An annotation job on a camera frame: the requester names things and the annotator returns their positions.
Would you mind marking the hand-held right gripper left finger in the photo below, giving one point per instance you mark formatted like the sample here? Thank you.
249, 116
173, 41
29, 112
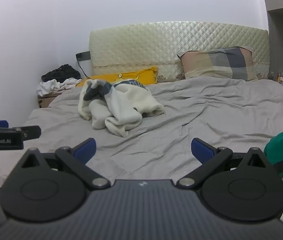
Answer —
86, 150

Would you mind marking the white sweater with blue stripes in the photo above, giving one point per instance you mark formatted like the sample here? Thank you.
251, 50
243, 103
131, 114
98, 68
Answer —
121, 105

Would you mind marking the cream quilted headboard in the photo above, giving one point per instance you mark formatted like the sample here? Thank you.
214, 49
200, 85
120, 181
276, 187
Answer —
156, 45

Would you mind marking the plaid pillow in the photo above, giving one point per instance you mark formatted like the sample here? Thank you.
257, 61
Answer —
219, 63

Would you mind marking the black power strip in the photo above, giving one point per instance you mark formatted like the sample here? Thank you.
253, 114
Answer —
82, 55

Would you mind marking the black clothes pile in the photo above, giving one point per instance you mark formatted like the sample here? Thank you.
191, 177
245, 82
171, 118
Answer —
61, 73

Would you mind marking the white clothes pile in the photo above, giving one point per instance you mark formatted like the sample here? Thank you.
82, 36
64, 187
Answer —
49, 86

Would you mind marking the wooden nightstand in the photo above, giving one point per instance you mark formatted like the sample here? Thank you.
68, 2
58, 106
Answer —
45, 101

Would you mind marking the grey bed sheet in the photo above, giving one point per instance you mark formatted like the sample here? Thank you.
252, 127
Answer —
194, 117

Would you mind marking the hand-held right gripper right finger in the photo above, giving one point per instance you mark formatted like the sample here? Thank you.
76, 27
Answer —
201, 150

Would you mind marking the yellow pillow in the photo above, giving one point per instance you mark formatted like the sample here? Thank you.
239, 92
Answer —
136, 76

